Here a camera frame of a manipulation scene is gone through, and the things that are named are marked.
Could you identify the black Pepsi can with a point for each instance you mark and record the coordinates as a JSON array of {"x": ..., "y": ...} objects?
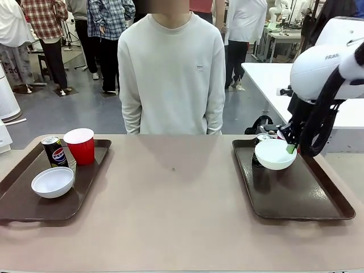
[
  {"x": 262, "y": 137},
  {"x": 58, "y": 156}
]

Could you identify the white box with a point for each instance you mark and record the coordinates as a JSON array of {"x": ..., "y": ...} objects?
[{"x": 4, "y": 136}]

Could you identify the bystander in white shirt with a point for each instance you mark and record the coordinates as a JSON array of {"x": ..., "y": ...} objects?
[{"x": 241, "y": 25}]

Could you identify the bystander in red top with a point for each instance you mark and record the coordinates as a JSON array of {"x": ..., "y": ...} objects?
[{"x": 202, "y": 5}]

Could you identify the white air purifier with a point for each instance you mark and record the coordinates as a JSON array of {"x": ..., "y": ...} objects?
[{"x": 8, "y": 96}]

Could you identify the bystander in dark trousers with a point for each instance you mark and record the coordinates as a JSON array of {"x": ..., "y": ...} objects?
[{"x": 84, "y": 39}]

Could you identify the person's left forearm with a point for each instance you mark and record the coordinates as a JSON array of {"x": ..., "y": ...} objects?
[{"x": 214, "y": 116}]

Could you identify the grey background workbench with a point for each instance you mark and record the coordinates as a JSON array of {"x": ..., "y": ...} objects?
[{"x": 281, "y": 34}]

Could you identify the bystander in blue plaid shirt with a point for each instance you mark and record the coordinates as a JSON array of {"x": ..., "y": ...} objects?
[{"x": 109, "y": 20}]

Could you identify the bystander in red plaid shirt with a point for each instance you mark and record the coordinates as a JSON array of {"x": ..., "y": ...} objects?
[{"x": 45, "y": 20}]

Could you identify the white folding table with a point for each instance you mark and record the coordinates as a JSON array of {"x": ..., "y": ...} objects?
[{"x": 264, "y": 76}]

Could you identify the bystander in white patterned dress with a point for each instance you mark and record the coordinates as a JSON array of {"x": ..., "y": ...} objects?
[{"x": 11, "y": 28}]

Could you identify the person in cream sweatshirt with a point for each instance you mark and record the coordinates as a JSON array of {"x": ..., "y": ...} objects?
[{"x": 170, "y": 71}]

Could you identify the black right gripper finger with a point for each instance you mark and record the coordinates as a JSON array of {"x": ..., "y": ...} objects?
[
  {"x": 298, "y": 142},
  {"x": 287, "y": 135}
]

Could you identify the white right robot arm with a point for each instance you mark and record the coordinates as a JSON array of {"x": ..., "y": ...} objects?
[{"x": 315, "y": 71}]

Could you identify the brown plastic tray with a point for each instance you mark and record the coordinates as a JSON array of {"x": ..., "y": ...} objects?
[
  {"x": 298, "y": 193},
  {"x": 28, "y": 204}
]

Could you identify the white plastic bowl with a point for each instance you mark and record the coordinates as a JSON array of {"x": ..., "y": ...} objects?
[
  {"x": 273, "y": 159},
  {"x": 52, "y": 185}
]

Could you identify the person's right forearm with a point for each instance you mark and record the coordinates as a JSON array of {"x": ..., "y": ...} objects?
[{"x": 132, "y": 116}]

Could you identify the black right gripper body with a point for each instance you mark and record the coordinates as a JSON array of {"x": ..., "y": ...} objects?
[{"x": 297, "y": 111}]

